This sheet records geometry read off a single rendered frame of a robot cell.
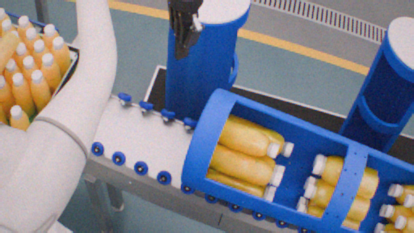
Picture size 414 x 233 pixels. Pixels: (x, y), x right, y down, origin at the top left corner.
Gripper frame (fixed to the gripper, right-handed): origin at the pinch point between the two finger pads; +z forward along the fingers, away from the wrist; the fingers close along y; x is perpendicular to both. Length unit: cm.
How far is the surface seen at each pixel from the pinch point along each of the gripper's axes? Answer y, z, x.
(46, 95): 36, 47, 28
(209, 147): -12.6, 28.3, -1.9
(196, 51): 36, 62, -29
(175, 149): 3, 56, -2
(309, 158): -22, 48, -33
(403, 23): 3, 46, -104
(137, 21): 125, 148, -48
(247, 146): -15.8, 31.4, -12.0
